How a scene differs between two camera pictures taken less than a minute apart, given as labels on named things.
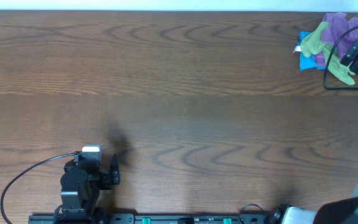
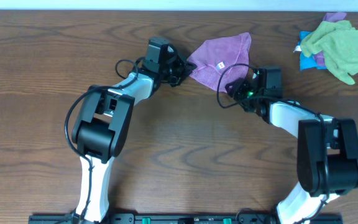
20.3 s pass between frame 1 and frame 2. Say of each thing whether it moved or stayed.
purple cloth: moved
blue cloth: stayed
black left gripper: moved
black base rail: stayed
